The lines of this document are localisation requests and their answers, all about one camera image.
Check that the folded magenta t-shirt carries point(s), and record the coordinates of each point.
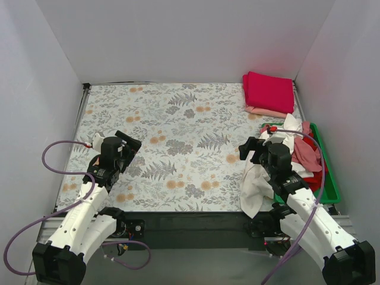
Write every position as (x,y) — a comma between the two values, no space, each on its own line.
(268,92)

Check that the folded light pink t-shirt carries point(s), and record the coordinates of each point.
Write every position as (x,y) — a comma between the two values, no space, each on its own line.
(264,112)

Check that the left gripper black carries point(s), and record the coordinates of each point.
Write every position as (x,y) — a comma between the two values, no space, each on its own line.
(128,143)

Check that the white Coca-Cola t-shirt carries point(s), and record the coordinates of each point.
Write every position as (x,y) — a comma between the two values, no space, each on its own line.
(254,185)

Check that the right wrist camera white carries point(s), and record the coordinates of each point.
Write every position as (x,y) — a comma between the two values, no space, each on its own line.
(277,136)

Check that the crumpled pink t-shirt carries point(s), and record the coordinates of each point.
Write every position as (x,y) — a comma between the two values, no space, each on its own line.
(299,148)

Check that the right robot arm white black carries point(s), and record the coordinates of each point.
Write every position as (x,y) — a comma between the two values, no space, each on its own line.
(341,258)

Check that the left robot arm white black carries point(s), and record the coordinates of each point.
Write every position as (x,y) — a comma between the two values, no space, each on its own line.
(63,258)

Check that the green plastic tray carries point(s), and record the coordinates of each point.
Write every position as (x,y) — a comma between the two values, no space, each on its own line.
(331,193)

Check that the floral tablecloth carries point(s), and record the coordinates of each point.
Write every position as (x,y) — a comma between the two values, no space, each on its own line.
(190,134)

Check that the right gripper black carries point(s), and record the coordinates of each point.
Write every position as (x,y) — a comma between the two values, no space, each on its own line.
(250,150)

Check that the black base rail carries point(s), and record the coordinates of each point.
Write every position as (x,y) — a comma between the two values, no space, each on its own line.
(201,230)

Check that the crumpled red t-shirt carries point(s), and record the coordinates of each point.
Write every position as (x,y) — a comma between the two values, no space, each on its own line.
(316,178)

